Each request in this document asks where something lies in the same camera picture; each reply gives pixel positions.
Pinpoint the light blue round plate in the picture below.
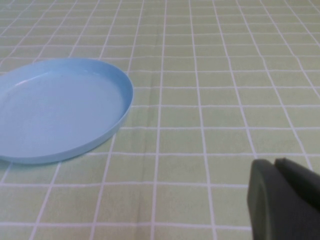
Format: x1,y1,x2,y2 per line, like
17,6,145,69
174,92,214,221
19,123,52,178
0,57,135,165

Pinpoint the green checked tablecloth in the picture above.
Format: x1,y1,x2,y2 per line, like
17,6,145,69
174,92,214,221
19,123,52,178
0,0,320,240

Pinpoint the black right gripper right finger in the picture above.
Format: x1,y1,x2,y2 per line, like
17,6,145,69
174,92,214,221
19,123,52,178
274,156,320,201

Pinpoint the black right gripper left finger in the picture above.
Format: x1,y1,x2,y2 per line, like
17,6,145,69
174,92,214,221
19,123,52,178
246,158,320,240

